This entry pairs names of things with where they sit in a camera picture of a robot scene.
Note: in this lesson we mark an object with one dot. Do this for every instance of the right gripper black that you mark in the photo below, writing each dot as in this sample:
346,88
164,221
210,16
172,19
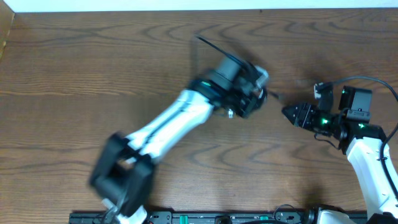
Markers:
303,115

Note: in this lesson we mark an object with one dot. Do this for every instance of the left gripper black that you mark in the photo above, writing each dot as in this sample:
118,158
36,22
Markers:
252,101

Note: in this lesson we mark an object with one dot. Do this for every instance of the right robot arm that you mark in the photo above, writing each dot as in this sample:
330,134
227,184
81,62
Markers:
362,143

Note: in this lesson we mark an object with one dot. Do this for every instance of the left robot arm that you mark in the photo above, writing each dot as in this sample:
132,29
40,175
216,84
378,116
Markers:
124,172

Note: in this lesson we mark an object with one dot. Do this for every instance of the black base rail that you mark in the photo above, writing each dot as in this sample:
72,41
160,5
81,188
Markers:
206,218

